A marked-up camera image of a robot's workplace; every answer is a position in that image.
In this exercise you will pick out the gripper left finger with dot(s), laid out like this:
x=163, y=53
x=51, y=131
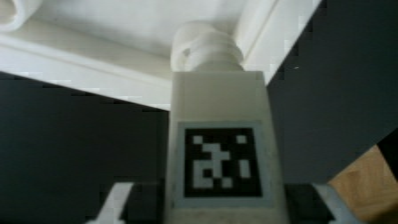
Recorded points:
x=113, y=208

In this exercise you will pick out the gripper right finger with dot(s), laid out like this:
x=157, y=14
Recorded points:
x=337, y=205

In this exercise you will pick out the white leg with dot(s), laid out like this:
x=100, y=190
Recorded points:
x=225, y=187

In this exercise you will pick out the white square tabletop tray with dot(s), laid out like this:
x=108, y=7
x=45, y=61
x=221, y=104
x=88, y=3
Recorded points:
x=109, y=45

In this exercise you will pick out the white right fence bar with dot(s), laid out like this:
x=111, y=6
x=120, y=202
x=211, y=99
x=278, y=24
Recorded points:
x=278, y=28

